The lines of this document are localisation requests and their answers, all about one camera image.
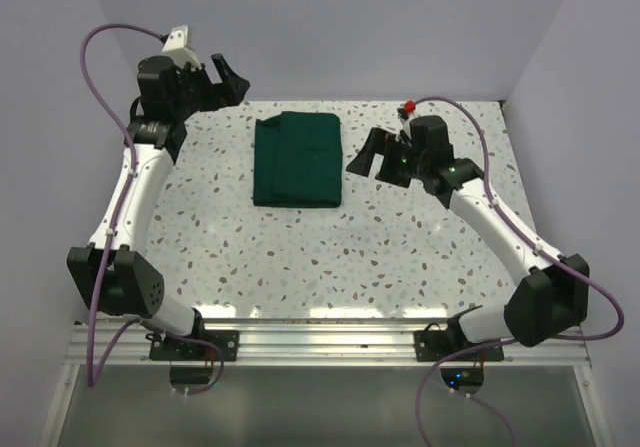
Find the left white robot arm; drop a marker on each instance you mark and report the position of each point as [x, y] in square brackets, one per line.
[111, 272]

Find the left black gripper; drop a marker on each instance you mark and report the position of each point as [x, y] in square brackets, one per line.
[227, 93]

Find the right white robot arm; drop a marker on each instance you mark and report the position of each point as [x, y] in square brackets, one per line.
[547, 300]

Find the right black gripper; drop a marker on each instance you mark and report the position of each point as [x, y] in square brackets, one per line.
[362, 163]

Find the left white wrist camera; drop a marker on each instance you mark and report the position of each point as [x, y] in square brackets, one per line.
[177, 47]

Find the dark green surgical cloth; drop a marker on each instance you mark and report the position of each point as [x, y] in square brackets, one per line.
[298, 160]

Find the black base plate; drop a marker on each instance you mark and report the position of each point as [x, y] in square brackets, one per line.
[207, 345]
[432, 344]

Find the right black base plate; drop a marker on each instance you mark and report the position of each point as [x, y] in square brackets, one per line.
[432, 344]

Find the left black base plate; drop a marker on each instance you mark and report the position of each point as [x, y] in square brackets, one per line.
[207, 345]

